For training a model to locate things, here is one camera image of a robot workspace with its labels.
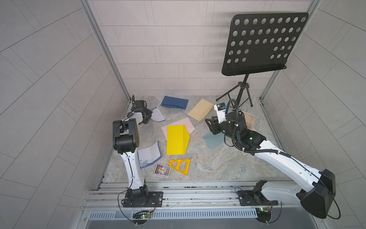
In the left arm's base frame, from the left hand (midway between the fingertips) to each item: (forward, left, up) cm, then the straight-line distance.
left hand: (151, 111), depth 107 cm
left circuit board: (-63, -6, -4) cm, 64 cm away
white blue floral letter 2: (-34, -4, -2) cm, 34 cm away
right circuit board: (-63, -65, 0) cm, 91 cm away
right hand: (-25, -38, +24) cm, 51 cm away
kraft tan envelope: (+2, -38, 0) cm, 38 cm away
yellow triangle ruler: (-42, -27, 0) cm, 50 cm away
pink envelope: (-9, -26, -1) cm, 28 cm away
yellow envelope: (-24, -21, 0) cm, 32 cm away
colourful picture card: (-43, -14, 0) cm, 45 cm away
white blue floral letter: (-5, -4, 0) cm, 6 cm away
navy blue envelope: (+12, -16, -3) cm, 21 cm away
